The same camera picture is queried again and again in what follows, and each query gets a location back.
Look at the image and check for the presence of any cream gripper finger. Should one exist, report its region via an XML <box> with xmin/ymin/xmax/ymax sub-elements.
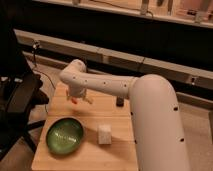
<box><xmin>83</xmin><ymin>96</ymin><xmax>93</xmax><ymax>104</ymax></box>

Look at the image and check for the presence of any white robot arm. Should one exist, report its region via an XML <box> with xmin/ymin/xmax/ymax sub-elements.
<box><xmin>60</xmin><ymin>59</ymin><xmax>191</xmax><ymax>171</ymax></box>

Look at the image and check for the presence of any green ceramic bowl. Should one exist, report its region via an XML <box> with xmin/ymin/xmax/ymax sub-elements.
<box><xmin>46</xmin><ymin>118</ymin><xmax>84</xmax><ymax>155</ymax></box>

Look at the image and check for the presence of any black rectangular block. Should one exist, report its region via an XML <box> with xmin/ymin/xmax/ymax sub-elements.
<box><xmin>116</xmin><ymin>97</ymin><xmax>124</xmax><ymax>107</ymax></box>

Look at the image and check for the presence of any white rectangular sponge block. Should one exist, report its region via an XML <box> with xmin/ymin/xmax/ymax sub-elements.
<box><xmin>98</xmin><ymin>125</ymin><xmax>112</xmax><ymax>145</ymax></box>

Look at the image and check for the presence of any black office chair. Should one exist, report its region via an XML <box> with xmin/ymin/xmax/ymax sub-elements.
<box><xmin>0</xmin><ymin>21</ymin><xmax>49</xmax><ymax>161</ymax></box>

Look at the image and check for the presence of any wooden table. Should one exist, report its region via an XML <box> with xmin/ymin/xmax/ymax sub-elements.
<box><xmin>31</xmin><ymin>82</ymin><xmax>138</xmax><ymax>171</ymax></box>

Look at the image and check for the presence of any black cable on floor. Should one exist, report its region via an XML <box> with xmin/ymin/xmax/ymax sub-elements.
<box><xmin>31</xmin><ymin>40</ymin><xmax>56</xmax><ymax>90</ymax></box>

